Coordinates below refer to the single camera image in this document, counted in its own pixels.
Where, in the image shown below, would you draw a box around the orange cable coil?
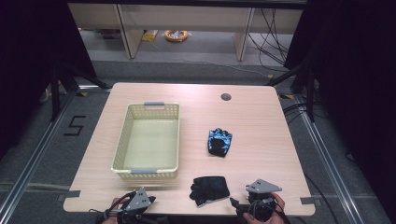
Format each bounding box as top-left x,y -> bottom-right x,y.
163,29 -> 190,43

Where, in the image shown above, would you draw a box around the person's right hand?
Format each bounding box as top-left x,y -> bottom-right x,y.
242,191 -> 287,224

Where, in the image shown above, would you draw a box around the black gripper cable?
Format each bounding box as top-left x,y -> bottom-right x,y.
89,191 -> 134,224
248,199 -> 286,222

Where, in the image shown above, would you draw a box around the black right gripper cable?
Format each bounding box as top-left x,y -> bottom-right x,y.
248,199 -> 286,222

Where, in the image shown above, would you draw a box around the black mesh glove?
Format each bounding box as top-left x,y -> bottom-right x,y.
189,175 -> 232,208

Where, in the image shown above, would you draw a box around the black metal stand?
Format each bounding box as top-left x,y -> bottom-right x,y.
264,61 -> 316,123
49,61 -> 110,123

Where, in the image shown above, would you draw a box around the black floor cables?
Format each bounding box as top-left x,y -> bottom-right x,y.
281,102 -> 328,124

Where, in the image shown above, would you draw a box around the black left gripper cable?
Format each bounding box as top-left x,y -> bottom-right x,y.
89,191 -> 134,224

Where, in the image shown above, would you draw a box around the blue and black glove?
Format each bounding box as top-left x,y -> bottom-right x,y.
207,127 -> 233,158

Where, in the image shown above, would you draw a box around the pale yellow plastic basket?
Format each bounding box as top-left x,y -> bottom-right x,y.
110,101 -> 181,181

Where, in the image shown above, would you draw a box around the person's left hand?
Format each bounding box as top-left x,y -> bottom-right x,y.
105,197 -> 129,224

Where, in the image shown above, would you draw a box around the thin white floor cable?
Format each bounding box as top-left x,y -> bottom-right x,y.
148,40 -> 273,78

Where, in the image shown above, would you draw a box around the white desk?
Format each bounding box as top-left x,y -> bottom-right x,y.
67,3 -> 304,62

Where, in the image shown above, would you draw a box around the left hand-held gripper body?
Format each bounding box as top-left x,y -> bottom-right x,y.
118,186 -> 153,224

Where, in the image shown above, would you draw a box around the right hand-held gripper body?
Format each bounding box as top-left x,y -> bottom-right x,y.
245,178 -> 283,222

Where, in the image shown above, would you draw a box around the yellow packet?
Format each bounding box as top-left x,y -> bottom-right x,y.
141,29 -> 159,43

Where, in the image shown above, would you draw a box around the black curtain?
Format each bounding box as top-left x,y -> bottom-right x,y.
0,0 -> 97,160
284,0 -> 396,223

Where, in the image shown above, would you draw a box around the black floor cable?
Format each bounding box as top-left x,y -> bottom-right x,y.
303,173 -> 341,224

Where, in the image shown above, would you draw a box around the bundle of black cables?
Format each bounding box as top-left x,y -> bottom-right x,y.
247,7 -> 291,67

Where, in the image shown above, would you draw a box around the aluminium floor rail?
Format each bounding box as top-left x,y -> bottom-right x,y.
293,92 -> 366,224
0,88 -> 78,220

